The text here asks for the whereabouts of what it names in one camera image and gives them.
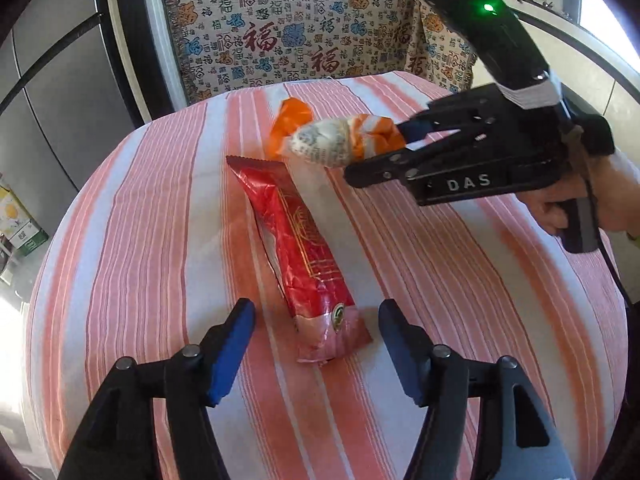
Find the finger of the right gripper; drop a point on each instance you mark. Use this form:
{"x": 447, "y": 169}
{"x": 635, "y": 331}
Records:
{"x": 402, "y": 164}
{"x": 421, "y": 125}

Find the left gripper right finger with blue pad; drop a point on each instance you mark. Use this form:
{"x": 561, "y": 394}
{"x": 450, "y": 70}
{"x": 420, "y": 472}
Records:
{"x": 516, "y": 438}

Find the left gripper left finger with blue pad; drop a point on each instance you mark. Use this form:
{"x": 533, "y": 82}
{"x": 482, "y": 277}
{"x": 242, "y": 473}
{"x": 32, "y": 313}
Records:
{"x": 116, "y": 438}

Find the orange white wrapper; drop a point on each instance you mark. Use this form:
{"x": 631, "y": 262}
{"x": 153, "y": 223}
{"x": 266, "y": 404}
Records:
{"x": 330, "y": 142}

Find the red long snack wrapper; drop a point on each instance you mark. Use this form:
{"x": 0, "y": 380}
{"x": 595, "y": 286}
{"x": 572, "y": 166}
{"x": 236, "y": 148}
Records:
{"x": 328, "y": 323}

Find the clear plastic bag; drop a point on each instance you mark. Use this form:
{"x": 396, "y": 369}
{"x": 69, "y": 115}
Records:
{"x": 315, "y": 188}

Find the patterned fu character cloth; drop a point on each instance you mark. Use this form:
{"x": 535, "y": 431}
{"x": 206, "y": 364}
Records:
{"x": 225, "y": 45}

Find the pink striped tablecloth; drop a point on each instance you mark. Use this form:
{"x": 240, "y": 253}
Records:
{"x": 161, "y": 242}

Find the yellow green cardboard box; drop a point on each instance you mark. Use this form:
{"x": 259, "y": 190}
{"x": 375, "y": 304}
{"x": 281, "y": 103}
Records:
{"x": 18, "y": 227}

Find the grey refrigerator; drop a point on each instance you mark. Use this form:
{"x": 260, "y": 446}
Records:
{"x": 63, "y": 105}

